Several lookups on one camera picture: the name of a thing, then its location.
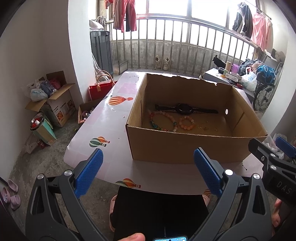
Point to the purple cup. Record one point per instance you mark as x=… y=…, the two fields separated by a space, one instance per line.
x=235 y=68

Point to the red gift bag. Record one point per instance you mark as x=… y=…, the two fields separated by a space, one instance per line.
x=100 y=90

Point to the grey side table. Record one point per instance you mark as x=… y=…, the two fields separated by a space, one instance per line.
x=212 y=75

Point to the person's right hand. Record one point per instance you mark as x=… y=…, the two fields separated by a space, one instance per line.
x=276 y=215

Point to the printed cardboard box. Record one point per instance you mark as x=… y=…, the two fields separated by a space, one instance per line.
x=60 y=111

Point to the pink slipper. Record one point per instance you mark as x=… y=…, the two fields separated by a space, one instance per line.
x=15 y=202
x=112 y=208
x=13 y=185
x=5 y=195
x=206 y=198

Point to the red hanging garment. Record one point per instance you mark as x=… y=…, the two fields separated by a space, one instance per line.
x=132 y=14

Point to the grey mop head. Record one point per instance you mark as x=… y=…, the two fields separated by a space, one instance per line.
x=101 y=20

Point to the white bedding bundle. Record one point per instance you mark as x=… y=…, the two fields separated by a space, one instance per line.
x=96 y=25

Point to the small cardboard box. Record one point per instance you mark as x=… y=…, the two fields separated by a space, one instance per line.
x=89 y=113

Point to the grey cabinet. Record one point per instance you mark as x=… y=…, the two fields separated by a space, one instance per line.
x=101 y=53

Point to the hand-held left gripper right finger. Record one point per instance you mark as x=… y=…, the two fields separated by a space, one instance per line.
x=207 y=172

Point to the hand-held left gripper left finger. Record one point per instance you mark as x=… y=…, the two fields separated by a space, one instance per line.
x=89 y=173

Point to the wheelchair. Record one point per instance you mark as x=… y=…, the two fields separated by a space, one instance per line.
x=263 y=97

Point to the light pink hanging garment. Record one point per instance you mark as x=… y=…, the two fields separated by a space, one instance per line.
x=261 y=30

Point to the gold flower ornament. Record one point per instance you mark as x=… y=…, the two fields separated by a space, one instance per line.
x=204 y=128

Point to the metal balcony railing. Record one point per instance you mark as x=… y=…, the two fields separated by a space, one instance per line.
x=185 y=46

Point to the cardboard tube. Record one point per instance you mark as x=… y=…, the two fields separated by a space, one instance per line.
x=228 y=66

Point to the red tape roll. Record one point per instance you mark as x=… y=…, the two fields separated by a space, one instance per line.
x=239 y=86

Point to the white flat box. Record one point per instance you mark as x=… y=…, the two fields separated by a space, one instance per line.
x=232 y=76

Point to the pile of clothes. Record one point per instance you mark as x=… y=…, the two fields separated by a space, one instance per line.
x=247 y=64

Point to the black bowl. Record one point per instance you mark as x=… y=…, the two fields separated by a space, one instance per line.
x=222 y=70

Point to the person's left hand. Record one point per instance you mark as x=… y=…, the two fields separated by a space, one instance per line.
x=133 y=237

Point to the white plastic bag blue print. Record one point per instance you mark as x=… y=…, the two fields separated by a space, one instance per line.
x=249 y=81

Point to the metal frame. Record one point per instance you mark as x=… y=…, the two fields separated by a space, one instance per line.
x=120 y=67

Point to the dark hanging jacket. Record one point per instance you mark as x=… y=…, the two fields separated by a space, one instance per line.
x=242 y=20

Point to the dusty pink hanging garment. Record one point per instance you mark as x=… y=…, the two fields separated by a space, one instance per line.
x=118 y=16

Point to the person's black trousers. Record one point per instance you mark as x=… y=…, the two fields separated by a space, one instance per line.
x=161 y=213

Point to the black wrist watch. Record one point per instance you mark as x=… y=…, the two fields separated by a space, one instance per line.
x=183 y=108

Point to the teal gift bag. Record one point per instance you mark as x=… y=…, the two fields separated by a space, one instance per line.
x=46 y=132

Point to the white plastic bag red print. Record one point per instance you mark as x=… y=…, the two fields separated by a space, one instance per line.
x=269 y=141

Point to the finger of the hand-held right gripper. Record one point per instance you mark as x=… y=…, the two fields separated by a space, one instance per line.
x=285 y=146
x=257 y=147

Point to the beige cap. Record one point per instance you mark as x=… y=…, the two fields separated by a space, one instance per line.
x=278 y=55

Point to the black device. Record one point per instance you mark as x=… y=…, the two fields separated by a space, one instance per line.
x=218 y=62

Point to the smartphone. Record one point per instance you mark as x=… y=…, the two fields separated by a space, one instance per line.
x=170 y=239

